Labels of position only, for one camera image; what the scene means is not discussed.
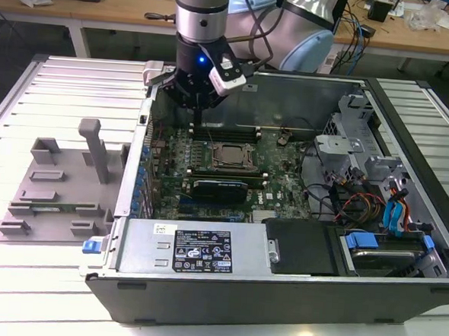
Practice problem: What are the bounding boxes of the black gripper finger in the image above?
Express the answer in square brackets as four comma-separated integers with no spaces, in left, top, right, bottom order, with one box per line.
[157,70,202,128]
[197,94,231,129]

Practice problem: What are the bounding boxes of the CPU socket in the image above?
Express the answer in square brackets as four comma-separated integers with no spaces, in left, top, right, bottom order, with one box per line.
[207,139,260,174]

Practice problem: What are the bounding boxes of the black graphics card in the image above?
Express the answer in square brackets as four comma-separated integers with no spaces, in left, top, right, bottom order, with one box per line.
[189,177,250,207]

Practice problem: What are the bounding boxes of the green motherboard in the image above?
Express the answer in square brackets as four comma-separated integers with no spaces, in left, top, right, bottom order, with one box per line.
[145,120,320,228]

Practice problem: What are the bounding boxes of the metal drive cage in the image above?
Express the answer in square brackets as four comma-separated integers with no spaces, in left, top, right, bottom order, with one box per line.
[308,90,419,211]

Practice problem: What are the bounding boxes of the grey parts rack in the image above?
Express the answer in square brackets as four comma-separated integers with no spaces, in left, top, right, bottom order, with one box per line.
[0,113,134,251]

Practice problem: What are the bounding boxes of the green RAM stick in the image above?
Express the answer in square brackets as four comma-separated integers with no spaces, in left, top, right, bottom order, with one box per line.
[15,198,96,217]

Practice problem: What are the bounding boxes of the silver power supply unit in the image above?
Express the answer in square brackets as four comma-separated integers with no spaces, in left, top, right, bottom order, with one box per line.
[116,215,276,282]

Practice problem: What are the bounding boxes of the black plastic shroud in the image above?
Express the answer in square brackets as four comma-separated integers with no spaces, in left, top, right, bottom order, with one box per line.
[262,217,339,278]

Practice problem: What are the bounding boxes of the blue case latch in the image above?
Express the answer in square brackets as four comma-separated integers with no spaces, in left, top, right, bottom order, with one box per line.
[82,237,103,255]

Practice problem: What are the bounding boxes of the black container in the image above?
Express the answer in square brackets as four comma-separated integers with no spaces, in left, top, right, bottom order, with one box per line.
[366,0,393,24]

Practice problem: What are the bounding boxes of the black PC case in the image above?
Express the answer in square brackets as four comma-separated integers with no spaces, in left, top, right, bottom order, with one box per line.
[75,55,449,336]

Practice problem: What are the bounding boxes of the hard disk in blue carrier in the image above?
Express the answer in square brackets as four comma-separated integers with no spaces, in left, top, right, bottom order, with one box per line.
[338,228,437,283]

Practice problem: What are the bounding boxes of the clear plastic bags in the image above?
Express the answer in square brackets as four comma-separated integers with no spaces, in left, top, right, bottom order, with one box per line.
[406,2,449,33]

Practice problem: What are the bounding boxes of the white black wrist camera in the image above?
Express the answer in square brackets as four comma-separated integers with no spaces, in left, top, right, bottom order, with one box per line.
[206,41,250,99]

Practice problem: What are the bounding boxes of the grey case latch handle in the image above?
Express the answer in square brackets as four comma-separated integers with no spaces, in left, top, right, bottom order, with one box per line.
[142,59,167,87]

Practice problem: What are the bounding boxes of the red orange wire bundle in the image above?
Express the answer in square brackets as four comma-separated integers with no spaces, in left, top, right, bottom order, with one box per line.
[334,189,387,227]

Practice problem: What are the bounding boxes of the blue flat wire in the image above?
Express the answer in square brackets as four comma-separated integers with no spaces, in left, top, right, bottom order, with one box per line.
[393,189,413,238]
[381,198,400,236]

